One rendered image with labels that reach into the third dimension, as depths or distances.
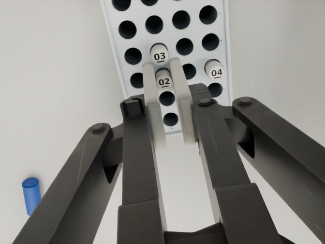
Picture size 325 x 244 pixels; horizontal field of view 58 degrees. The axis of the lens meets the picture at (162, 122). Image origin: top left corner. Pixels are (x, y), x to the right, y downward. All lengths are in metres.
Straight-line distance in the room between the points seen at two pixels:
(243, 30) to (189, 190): 0.18
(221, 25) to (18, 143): 0.21
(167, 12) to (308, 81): 0.15
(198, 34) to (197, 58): 0.02
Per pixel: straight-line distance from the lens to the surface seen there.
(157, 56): 0.21
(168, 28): 0.22
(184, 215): 0.36
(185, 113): 0.15
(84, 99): 0.27
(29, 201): 0.34
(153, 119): 0.15
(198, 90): 0.17
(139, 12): 0.21
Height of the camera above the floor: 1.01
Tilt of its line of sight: 61 degrees down
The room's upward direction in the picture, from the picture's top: 172 degrees clockwise
